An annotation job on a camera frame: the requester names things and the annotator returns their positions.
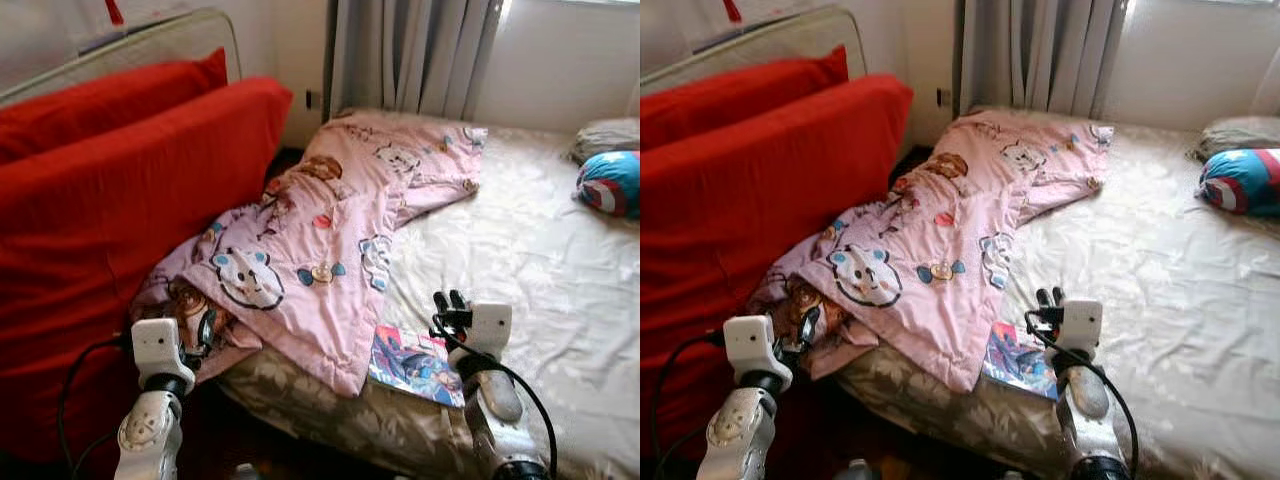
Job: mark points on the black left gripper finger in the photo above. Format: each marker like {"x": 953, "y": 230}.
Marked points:
{"x": 207, "y": 325}
{"x": 810, "y": 323}

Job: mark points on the colourful comic book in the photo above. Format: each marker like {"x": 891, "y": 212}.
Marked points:
{"x": 415, "y": 365}
{"x": 1020, "y": 360}

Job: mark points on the beige floral bed cover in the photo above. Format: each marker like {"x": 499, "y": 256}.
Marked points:
{"x": 1180, "y": 270}
{"x": 530, "y": 260}

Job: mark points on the pink cartoon print blanket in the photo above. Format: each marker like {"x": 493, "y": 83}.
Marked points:
{"x": 950, "y": 230}
{"x": 320, "y": 230}

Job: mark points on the large red cushion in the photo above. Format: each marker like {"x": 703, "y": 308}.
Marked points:
{"x": 100, "y": 230}
{"x": 730, "y": 230}

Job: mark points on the silver robot left leg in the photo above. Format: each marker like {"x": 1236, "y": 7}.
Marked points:
{"x": 860, "y": 470}
{"x": 246, "y": 472}

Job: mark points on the blue red striped shield pillow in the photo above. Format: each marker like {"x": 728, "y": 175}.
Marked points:
{"x": 1245, "y": 182}
{"x": 612, "y": 185}

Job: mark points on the thin red cushion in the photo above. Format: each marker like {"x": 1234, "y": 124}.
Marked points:
{"x": 100, "y": 105}
{"x": 740, "y": 95}

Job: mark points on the grey pleated curtain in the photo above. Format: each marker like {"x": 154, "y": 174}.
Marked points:
{"x": 420, "y": 50}
{"x": 1050, "y": 50}

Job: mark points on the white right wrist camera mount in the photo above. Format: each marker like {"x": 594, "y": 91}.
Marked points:
{"x": 490, "y": 328}
{"x": 1082, "y": 325}

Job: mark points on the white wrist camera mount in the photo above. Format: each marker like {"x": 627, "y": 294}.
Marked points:
{"x": 490, "y": 328}
{"x": 1082, "y": 325}
{"x": 750, "y": 345}
{"x": 158, "y": 345}

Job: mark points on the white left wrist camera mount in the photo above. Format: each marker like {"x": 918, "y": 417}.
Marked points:
{"x": 750, "y": 345}
{"x": 158, "y": 345}

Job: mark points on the small wall socket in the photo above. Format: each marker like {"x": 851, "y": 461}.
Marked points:
{"x": 313, "y": 100}
{"x": 944, "y": 98}

